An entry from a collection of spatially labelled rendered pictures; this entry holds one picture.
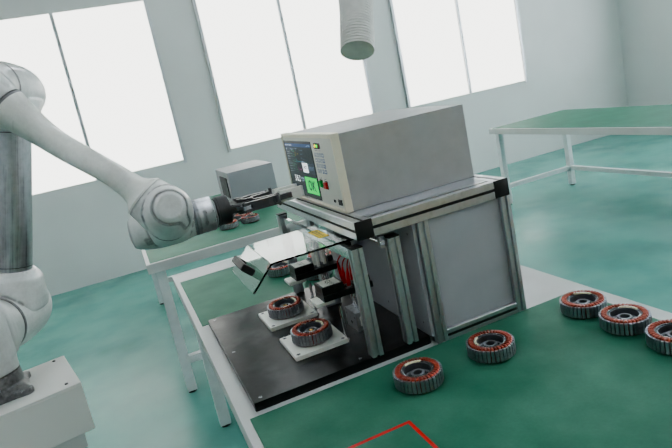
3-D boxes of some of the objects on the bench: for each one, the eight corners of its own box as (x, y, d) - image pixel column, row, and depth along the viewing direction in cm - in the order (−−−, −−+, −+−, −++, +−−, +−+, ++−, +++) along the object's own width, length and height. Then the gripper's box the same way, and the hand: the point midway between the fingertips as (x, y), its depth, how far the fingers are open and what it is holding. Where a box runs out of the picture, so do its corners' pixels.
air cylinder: (358, 332, 159) (354, 313, 158) (347, 323, 166) (344, 306, 165) (375, 326, 161) (371, 307, 160) (363, 318, 168) (360, 300, 167)
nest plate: (271, 332, 172) (270, 328, 171) (258, 317, 185) (258, 313, 185) (318, 315, 177) (317, 311, 176) (302, 302, 191) (301, 298, 190)
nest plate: (296, 362, 149) (295, 357, 149) (280, 342, 163) (279, 338, 163) (349, 342, 154) (348, 338, 154) (329, 325, 168) (328, 321, 168)
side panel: (439, 344, 148) (417, 223, 142) (433, 340, 150) (411, 221, 144) (527, 309, 157) (509, 194, 151) (519, 306, 160) (502, 193, 154)
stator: (304, 352, 151) (301, 339, 150) (285, 340, 161) (282, 328, 160) (340, 335, 156) (337, 323, 156) (320, 325, 166) (317, 313, 165)
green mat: (360, 637, 74) (360, 635, 74) (250, 419, 131) (249, 419, 131) (822, 375, 106) (822, 374, 106) (573, 291, 162) (572, 290, 162)
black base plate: (256, 412, 133) (254, 403, 133) (209, 326, 192) (207, 320, 192) (431, 343, 149) (429, 335, 149) (338, 283, 208) (337, 277, 208)
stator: (274, 324, 174) (272, 312, 173) (265, 313, 184) (262, 302, 183) (309, 312, 178) (306, 300, 177) (298, 302, 188) (295, 291, 187)
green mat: (202, 326, 194) (202, 326, 194) (180, 282, 250) (180, 282, 250) (442, 247, 225) (441, 246, 225) (374, 224, 282) (374, 223, 281)
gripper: (212, 221, 158) (293, 199, 166) (224, 231, 141) (314, 206, 149) (205, 194, 156) (287, 173, 164) (217, 202, 140) (307, 178, 148)
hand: (289, 192), depth 156 cm, fingers open, 5 cm apart
